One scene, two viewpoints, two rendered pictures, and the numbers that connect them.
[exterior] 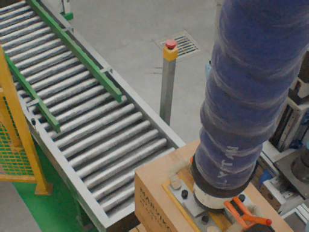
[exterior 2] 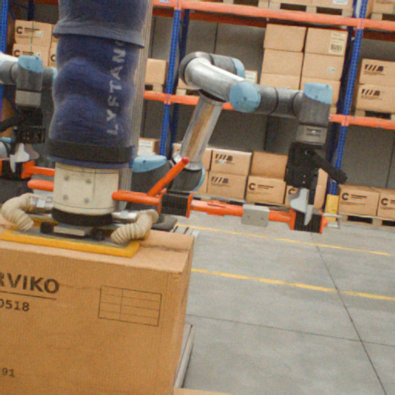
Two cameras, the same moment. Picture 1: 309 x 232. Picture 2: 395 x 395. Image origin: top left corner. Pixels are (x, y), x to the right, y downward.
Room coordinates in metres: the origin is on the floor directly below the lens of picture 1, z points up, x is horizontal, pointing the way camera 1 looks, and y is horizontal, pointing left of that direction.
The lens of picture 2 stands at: (-0.33, 0.71, 1.46)
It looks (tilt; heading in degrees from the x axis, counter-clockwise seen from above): 9 degrees down; 309
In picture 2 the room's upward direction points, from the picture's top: 7 degrees clockwise
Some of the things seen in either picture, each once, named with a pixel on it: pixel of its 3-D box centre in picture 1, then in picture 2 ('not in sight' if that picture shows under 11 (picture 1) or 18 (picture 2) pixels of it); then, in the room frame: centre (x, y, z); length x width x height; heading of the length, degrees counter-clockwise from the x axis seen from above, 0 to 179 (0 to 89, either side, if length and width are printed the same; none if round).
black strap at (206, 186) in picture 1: (222, 167); (89, 149); (0.84, -0.24, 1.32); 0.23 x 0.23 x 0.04
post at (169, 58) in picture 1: (165, 105); not in sight; (1.89, -0.02, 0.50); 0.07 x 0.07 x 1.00; 40
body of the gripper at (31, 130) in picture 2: not in sight; (28, 125); (1.21, -0.29, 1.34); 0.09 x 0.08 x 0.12; 36
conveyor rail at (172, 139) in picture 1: (98, 66); not in sight; (2.23, 0.49, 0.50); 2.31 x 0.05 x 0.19; 40
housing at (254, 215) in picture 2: not in sight; (254, 215); (0.46, -0.51, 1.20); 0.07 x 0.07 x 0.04; 36
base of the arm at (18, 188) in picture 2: not in sight; (14, 187); (1.46, -0.41, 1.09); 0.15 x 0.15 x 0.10
